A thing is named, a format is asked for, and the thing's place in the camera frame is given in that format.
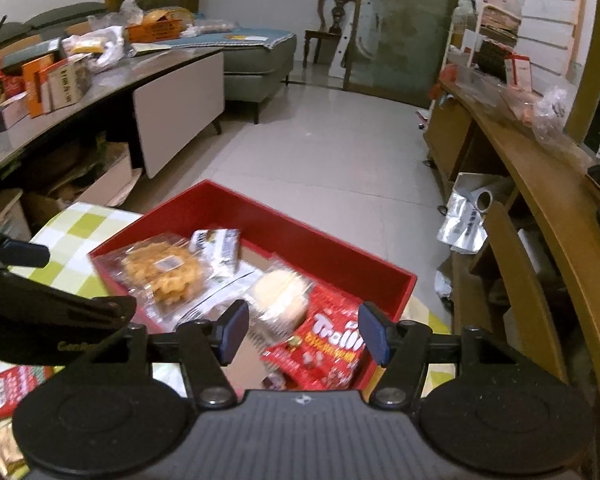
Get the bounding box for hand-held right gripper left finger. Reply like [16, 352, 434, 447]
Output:
[87, 299, 251, 409]

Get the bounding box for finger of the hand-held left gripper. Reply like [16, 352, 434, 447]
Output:
[0, 232, 51, 273]

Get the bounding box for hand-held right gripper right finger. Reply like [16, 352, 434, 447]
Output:
[358, 301, 536, 410]

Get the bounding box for red gummy candy packet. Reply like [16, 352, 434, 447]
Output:
[260, 282, 376, 391]

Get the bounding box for pale round bun packet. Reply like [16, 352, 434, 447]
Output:
[245, 255, 313, 343]

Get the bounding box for red cardboard box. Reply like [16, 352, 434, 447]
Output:
[89, 180, 417, 391]

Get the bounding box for red green patterned packet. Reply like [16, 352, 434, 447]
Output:
[0, 365, 56, 423]

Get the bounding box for white wafer packet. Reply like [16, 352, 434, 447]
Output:
[189, 228, 242, 281]

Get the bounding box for clear bag of golden snacks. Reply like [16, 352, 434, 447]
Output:
[92, 232, 213, 326]

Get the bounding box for clear packet of peanut snack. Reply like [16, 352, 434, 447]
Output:
[0, 420, 27, 476]

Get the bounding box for black and white flat box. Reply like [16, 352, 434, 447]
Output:
[0, 100, 31, 138]

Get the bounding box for silver foil bag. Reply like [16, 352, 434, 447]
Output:
[436, 172, 501, 255]

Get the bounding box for orange carton box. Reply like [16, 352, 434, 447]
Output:
[21, 56, 56, 119]

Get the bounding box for white carton box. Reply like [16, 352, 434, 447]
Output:
[42, 57, 92, 112]

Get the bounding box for dark teal flat box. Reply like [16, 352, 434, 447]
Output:
[0, 37, 65, 70]

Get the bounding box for long grey low table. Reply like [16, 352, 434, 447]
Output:
[0, 47, 226, 241]

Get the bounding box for white plastic bag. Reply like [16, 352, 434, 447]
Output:
[62, 25, 131, 68]

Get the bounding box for orange plastic basket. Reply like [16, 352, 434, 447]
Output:
[125, 7, 193, 43]

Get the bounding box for crumpled clear plastic bag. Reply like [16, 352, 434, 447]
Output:
[500, 85, 571, 143]
[119, 0, 146, 26]

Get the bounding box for white perforated board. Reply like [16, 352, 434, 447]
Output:
[327, 7, 361, 78]

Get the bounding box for blue sofa cloth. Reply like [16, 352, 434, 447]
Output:
[180, 25, 297, 51]

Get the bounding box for dark wooden chair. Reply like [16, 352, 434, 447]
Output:
[302, 0, 357, 67]

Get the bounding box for white wire shelf rack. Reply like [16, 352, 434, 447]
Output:
[442, 0, 531, 86]

